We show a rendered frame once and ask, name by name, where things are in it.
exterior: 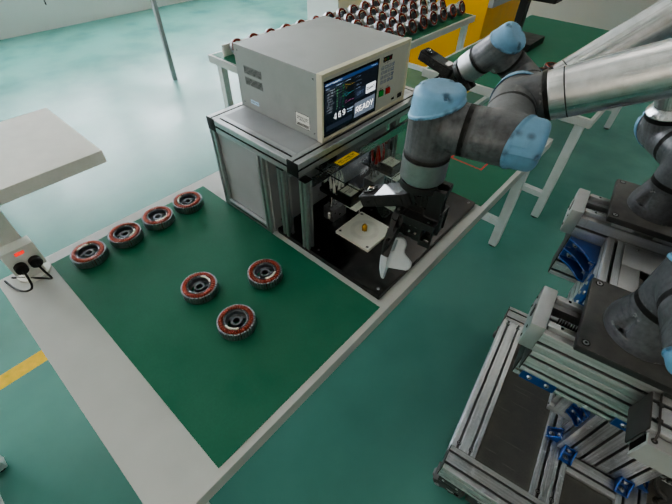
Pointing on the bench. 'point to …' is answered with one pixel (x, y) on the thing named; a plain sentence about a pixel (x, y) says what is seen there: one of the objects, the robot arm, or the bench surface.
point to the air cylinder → (334, 210)
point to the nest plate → (352, 230)
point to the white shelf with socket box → (36, 179)
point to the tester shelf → (291, 163)
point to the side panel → (244, 180)
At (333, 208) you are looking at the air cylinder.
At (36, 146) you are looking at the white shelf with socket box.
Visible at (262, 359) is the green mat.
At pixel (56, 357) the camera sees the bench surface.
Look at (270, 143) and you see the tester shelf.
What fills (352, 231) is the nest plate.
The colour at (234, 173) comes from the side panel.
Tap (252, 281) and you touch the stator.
